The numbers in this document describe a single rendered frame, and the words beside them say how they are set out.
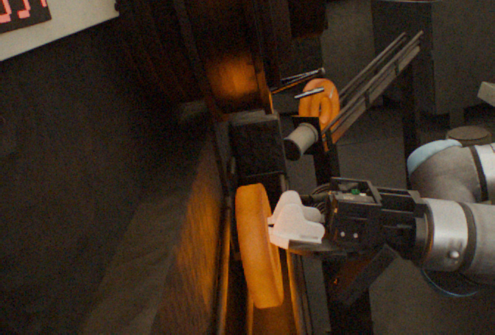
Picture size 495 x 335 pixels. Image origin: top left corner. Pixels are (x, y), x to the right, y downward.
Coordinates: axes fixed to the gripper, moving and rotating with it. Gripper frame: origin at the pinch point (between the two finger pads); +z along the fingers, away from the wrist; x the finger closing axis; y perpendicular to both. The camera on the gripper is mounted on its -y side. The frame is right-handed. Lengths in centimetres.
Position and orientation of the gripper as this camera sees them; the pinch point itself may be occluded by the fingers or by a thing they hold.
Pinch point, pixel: (258, 231)
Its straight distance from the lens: 63.6
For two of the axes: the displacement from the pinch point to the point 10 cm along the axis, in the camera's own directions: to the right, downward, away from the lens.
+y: 1.0, -9.3, -3.6
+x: -0.2, 3.6, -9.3
